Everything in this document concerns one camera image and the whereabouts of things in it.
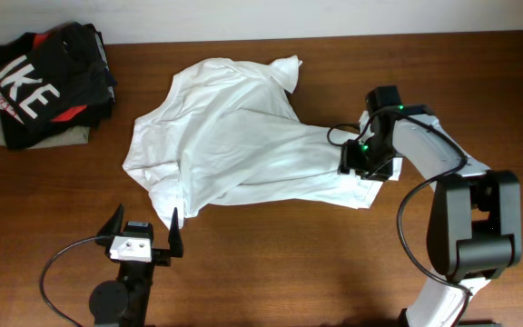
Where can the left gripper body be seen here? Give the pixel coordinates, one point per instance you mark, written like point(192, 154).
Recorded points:
point(161, 256)

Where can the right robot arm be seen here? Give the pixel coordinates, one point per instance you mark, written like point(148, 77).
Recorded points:
point(474, 230)

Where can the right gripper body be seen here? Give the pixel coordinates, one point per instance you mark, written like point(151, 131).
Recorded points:
point(368, 157)

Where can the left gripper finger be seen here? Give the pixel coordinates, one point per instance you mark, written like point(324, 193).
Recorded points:
point(174, 238)
point(114, 224)

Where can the white polo shirt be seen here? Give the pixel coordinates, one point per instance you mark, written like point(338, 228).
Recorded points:
point(226, 134)

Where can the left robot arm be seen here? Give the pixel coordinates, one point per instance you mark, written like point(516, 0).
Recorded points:
point(124, 300)

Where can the black folded shirt white letters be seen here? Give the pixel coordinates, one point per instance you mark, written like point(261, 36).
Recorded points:
point(52, 82)

